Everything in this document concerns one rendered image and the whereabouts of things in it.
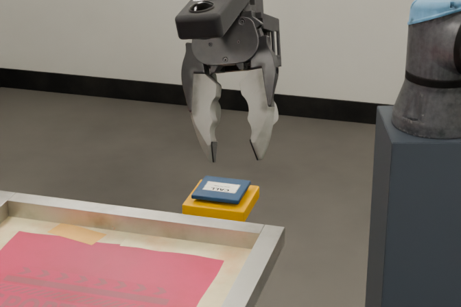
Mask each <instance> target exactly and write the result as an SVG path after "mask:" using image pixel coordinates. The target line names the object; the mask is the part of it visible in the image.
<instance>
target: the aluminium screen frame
mask: <svg viewBox="0 0 461 307"><path fill-rule="evenodd" d="M8 217H18V218H24V219H33V220H39V221H48V222H54V223H64V224H69V225H78V226H84V227H90V228H99V229H105V230H114V231H120V232H129V233H135V234H144V235H150V236H159V237H165V238H174V239H180V240H186V241H195V242H201V243H210V244H216V245H225V246H231V247H240V248H246V249H251V252H250V254H249V256H248V257H247V259H246V261H245V263H244V265H243V267H242V268H241V271H240V272H239V274H238V276H237V278H236V280H235V282H234V283H233V285H232V287H231V289H230V291H229V293H228V295H227V296H226V299H225V300H224V302H223V304H222V306H221V307H255V304H256V303H257V300H258V298H259V296H260V294H261V292H262V290H263V288H264V286H265V283H266V282H267V280H268V278H269V276H270V274H271V272H272V269H273V267H274V265H275V263H276V261H277V259H278V257H279V255H280V253H281V250H282V248H283V246H284V244H285V227H280V226H275V225H264V224H258V223H249V222H243V221H232V220H227V219H216V218H210V217H201V216H195V215H189V214H178V213H173V212H163V211H157V210H147V209H141V208H131V207H125V206H115V205H109V204H99V203H93V202H87V201H78V200H72V199H61V198H56V197H46V196H40V195H30V194H24V193H13V192H8V191H0V224H1V223H2V222H3V221H4V220H5V219H7V218H8Z"/></svg>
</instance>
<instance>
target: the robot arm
mask: <svg viewBox="0 0 461 307"><path fill-rule="evenodd" d="M175 22H176V29H177V32H178V37H179V39H181V40H188V39H192V43H190V42H186V44H185V46H186V52H185V57H184V60H183V62H182V70H181V80H182V87H183V90H184V94H185V99H186V102H187V107H188V111H189V112H190V114H191V119H192V122H193V126H194V129H195V131H196V135H197V137H198V140H199V143H200V145H201V148H202V150H203V152H204V153H205V155H206V157H207V158H208V160H209V161H210V162H216V155H217V141H216V138H215V128H216V127H217V126H218V125H219V123H220V118H221V106H220V104H219V102H218V100H219V99H220V97H221V91H222V86H221V84H220V83H219V82H218V81H217V75H216V73H227V72H236V71H249V72H248V73H247V74H246V76H245V77H244V78H243V79H242V81H240V83H239V86H240V89H241V94H242V96H243V97H244V98H245V99H246V101H247V103H248V109H249V112H248V122H249V124H250V126H251V130H252V134H251V137H250V144H251V146H252V149H253V151H254V153H255V157H256V159H257V160H262V159H263V157H264V155H265V153H266V151H267V148H268V145H269V143H270V139H271V135H272V128H273V125H274V124H275V123H276V122H277V121H278V118H279V113H278V109H277V106H276V103H275V102H274V92H275V88H276V83H277V80H278V76H279V66H281V42H280V29H279V19H278V18H275V17H273V16H270V15H268V14H264V13H263V0H190V1H189V2H188V4H187V5H186V6H185V7H184V8H183V9H182V10H181V11H180V12H179V13H178V15H177V16H176V17H175ZM407 25H408V33H407V53H406V63H405V80H404V83H403V85H402V87H401V90H400V92H399V95H398V97H397V100H396V101H395V104H394V107H393V109H392V124H393V126H395V127H396V128H397V129H398V130H401V131H402V132H405V133H406V134H410V135H413V136H417V137H421V138H430V139H443V140H444V139H456V138H461V0H414V1H413V2H412V4H411V6H410V17H409V21H408V22H407ZM270 32H271V37H270ZM274 32H276V45H277V55H276V51H275V38H274ZM271 41H272V48H271ZM209 69H210V72H209Z"/></svg>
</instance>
